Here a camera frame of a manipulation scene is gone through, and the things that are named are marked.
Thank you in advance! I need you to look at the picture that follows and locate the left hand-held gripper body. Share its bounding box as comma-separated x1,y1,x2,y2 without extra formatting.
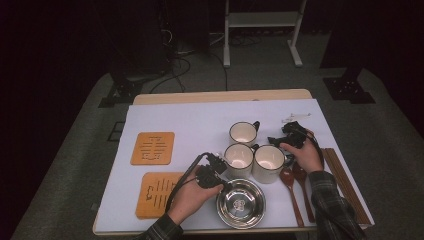
194,151,232,190

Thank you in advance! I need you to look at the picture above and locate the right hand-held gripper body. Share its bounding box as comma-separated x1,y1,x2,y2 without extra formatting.
280,112,315,150

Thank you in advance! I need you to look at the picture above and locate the steel bowl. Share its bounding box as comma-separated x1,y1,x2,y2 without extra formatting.
215,178,267,230

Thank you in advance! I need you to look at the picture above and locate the wooden coaster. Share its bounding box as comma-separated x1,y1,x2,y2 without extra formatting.
130,131,176,166
135,171,186,220

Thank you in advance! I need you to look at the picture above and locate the person's right hand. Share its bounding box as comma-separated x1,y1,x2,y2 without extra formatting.
279,129,325,175

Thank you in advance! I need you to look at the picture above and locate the person's left hand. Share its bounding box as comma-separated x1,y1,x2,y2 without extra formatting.
167,166,225,227

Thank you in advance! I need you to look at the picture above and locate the white cup black rim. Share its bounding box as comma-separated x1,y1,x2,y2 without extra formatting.
252,143,296,185
223,143,260,181
229,120,261,148

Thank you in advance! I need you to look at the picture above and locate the brown wooden spoon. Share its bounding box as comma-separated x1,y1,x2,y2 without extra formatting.
279,166,305,228
292,162,316,224

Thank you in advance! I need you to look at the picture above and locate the row of brown chopsticks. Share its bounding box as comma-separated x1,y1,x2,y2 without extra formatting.
321,147,373,225

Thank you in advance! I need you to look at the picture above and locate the black stand base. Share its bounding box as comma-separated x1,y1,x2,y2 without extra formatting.
322,65,376,105
98,71,145,109

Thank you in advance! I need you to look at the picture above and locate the wooden table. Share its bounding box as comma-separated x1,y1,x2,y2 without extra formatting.
92,88,376,237

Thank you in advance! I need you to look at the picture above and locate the white metal stand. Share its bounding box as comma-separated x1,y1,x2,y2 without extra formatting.
223,0,308,69

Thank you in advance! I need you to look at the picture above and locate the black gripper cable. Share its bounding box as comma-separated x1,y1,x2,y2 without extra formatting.
164,151,212,214
304,130,326,168

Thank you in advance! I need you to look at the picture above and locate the black floor cable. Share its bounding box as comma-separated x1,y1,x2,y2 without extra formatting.
209,51,230,92
149,55,193,94

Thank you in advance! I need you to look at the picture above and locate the black square floor frame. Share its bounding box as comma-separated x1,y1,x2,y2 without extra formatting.
107,121,126,143

